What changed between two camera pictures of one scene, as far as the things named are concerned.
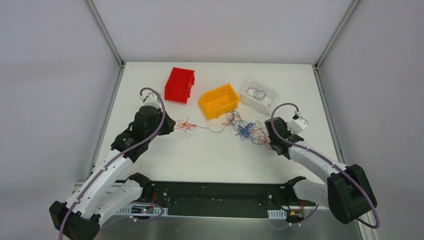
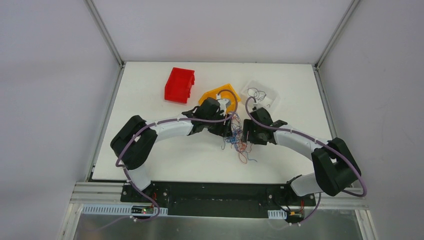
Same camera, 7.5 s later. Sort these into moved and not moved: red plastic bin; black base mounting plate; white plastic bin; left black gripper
Moved: left black gripper
Not moved: red plastic bin; black base mounting plate; white plastic bin
